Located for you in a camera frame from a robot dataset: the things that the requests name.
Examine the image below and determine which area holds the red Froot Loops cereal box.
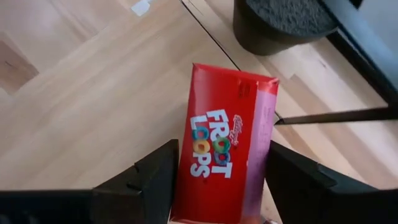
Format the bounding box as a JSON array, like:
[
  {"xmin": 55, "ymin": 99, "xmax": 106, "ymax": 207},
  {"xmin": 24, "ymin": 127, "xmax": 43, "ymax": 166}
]
[{"xmin": 170, "ymin": 63, "xmax": 280, "ymax": 224}]

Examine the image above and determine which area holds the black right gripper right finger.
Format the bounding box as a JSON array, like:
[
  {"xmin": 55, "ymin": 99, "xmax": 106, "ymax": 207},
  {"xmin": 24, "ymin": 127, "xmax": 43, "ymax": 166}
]
[{"xmin": 266, "ymin": 140, "xmax": 398, "ymax": 224}]

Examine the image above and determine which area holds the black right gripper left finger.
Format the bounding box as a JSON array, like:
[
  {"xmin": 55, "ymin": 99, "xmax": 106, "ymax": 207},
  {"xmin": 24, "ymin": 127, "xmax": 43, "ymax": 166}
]
[{"xmin": 0, "ymin": 139, "xmax": 180, "ymax": 224}]

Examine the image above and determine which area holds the black aluminium rig frame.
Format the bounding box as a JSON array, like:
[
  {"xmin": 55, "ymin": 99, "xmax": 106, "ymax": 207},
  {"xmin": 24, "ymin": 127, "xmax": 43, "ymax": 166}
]
[{"xmin": 322, "ymin": 0, "xmax": 398, "ymax": 105}]

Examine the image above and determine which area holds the white label sticker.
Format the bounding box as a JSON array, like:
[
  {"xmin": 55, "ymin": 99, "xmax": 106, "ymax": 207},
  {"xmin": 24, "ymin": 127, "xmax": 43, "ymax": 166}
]
[{"xmin": 130, "ymin": 0, "xmax": 153, "ymax": 17}]

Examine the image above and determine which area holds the black plant pot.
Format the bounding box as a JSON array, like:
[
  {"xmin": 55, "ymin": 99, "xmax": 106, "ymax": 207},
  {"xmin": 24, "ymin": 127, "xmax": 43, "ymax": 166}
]
[{"xmin": 233, "ymin": 0, "xmax": 340, "ymax": 57}]

